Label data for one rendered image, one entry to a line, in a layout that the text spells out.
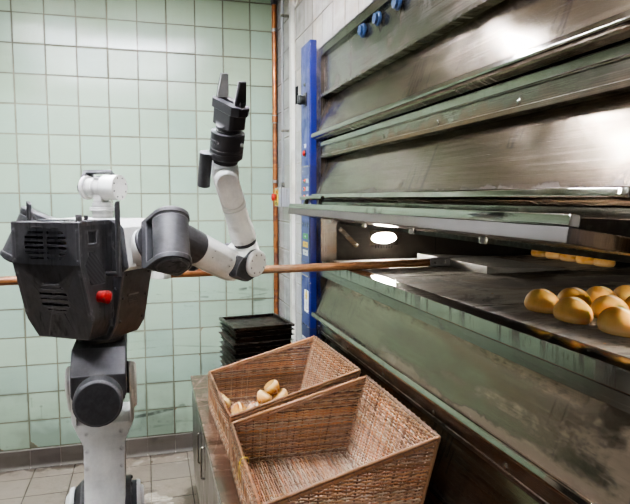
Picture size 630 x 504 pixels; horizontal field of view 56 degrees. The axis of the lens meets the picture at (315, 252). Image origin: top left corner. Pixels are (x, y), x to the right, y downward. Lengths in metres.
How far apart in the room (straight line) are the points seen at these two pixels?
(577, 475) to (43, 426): 2.98
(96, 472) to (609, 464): 1.24
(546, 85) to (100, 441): 1.38
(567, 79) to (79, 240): 1.07
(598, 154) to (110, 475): 1.40
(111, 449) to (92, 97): 2.17
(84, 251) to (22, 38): 2.23
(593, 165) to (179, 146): 2.65
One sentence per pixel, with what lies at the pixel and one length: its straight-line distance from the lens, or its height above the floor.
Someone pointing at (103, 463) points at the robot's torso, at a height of 0.75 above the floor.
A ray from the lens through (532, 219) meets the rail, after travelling 1.01.
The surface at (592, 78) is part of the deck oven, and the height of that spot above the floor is 1.66.
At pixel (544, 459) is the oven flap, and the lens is 1.28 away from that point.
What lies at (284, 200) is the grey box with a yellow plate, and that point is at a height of 1.44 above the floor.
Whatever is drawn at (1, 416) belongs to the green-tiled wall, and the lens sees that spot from 3.70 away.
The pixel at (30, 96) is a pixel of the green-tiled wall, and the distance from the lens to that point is 3.52.
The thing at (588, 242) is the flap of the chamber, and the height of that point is 1.39.
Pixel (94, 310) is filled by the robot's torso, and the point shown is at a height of 1.19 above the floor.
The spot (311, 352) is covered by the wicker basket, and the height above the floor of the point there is 0.78.
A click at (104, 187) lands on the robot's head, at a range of 1.63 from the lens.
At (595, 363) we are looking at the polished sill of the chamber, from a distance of 1.15.
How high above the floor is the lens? 1.45
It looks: 5 degrees down
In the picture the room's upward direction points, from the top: straight up
